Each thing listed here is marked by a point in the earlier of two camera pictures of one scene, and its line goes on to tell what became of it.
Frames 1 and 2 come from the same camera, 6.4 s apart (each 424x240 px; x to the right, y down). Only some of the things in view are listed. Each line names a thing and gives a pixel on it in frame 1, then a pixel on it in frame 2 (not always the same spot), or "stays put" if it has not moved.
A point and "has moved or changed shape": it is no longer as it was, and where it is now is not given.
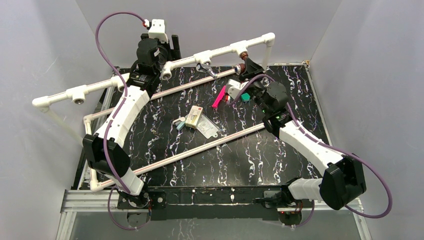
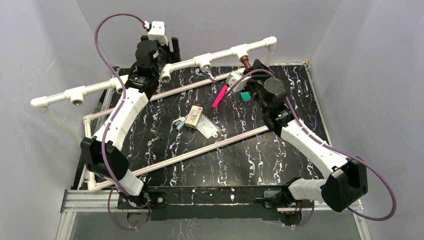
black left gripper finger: x=144 y=35 stays put
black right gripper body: x=256 y=90 stays put
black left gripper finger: x=175 y=53 stays put
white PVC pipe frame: x=263 y=41 has moved or changed shape
